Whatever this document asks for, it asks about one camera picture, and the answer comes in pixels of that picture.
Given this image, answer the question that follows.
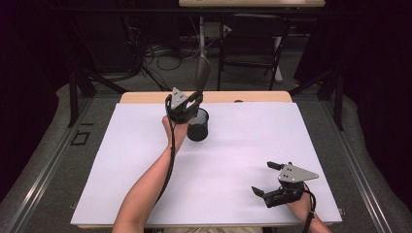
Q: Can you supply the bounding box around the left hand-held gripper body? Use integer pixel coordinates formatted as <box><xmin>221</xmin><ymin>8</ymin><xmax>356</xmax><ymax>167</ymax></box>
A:
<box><xmin>165</xmin><ymin>86</ymin><xmax>200</xmax><ymax>125</ymax></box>

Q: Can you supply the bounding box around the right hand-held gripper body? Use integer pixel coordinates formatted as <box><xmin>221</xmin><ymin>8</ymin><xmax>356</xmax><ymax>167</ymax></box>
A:
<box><xmin>263</xmin><ymin>162</ymin><xmax>321</xmax><ymax>209</ymax></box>

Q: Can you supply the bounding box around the black mesh cup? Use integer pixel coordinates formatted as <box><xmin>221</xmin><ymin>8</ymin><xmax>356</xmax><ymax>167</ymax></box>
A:
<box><xmin>187</xmin><ymin>107</ymin><xmax>210</xmax><ymax>143</ymax></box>

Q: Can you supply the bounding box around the person's left hand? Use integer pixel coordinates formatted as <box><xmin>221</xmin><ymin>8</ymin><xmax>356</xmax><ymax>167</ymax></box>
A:
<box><xmin>161</xmin><ymin>116</ymin><xmax>189</xmax><ymax>151</ymax></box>

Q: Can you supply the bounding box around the person's right hand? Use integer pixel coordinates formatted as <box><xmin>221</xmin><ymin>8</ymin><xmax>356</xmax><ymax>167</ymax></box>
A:
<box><xmin>286</xmin><ymin>191</ymin><xmax>315</xmax><ymax>223</ymax></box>

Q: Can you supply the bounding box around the wooden table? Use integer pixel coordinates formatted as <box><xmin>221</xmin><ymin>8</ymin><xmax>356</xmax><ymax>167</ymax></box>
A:
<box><xmin>76</xmin><ymin>90</ymin><xmax>334</xmax><ymax>230</ymax></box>

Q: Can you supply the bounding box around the white table mat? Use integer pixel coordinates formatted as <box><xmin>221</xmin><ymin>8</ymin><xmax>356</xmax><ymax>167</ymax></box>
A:
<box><xmin>70</xmin><ymin>102</ymin><xmax>343</xmax><ymax>226</ymax></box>

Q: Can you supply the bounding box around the black folding chair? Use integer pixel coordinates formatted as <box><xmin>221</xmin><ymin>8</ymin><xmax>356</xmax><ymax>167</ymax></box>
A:
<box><xmin>217</xmin><ymin>13</ymin><xmax>291</xmax><ymax>92</ymax></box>

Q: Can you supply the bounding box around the black metal stand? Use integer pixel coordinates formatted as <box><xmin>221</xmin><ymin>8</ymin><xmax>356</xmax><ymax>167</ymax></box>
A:
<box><xmin>67</xmin><ymin>66</ymin><xmax>129</xmax><ymax>128</ymax></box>
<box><xmin>289</xmin><ymin>66</ymin><xmax>345</xmax><ymax>132</ymax></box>

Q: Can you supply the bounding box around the black horizontal bar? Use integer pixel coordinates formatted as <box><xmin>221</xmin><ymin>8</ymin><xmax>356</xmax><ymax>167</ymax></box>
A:
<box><xmin>48</xmin><ymin>7</ymin><xmax>361</xmax><ymax>16</ymax></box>

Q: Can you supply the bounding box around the white-legged desk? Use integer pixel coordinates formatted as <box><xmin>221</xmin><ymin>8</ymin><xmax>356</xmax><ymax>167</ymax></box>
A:
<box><xmin>178</xmin><ymin>0</ymin><xmax>326</xmax><ymax>83</ymax></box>

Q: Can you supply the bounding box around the right hand-held gripper cable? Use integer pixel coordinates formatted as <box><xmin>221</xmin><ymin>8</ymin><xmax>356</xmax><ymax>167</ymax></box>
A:
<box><xmin>302</xmin><ymin>183</ymin><xmax>318</xmax><ymax>233</ymax></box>

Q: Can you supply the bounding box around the hand-held gripper cable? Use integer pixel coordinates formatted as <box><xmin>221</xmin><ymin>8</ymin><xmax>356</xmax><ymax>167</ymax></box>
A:
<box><xmin>302</xmin><ymin>183</ymin><xmax>318</xmax><ymax>233</ymax></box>
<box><xmin>154</xmin><ymin>94</ymin><xmax>178</xmax><ymax>205</ymax></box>

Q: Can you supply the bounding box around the bundle of black cables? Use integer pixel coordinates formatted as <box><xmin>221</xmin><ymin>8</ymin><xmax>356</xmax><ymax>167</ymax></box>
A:
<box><xmin>124</xmin><ymin>16</ymin><xmax>198</xmax><ymax>92</ymax></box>

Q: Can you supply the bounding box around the left hand-held gripper cable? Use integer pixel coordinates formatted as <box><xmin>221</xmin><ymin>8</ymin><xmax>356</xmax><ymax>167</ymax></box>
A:
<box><xmin>154</xmin><ymin>94</ymin><xmax>178</xmax><ymax>205</ymax></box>

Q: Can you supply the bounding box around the aluminium rail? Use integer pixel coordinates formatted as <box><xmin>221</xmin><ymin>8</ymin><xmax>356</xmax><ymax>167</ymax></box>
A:
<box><xmin>8</xmin><ymin>96</ymin><xmax>96</xmax><ymax>233</ymax></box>
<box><xmin>319</xmin><ymin>96</ymin><xmax>395</xmax><ymax>233</ymax></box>

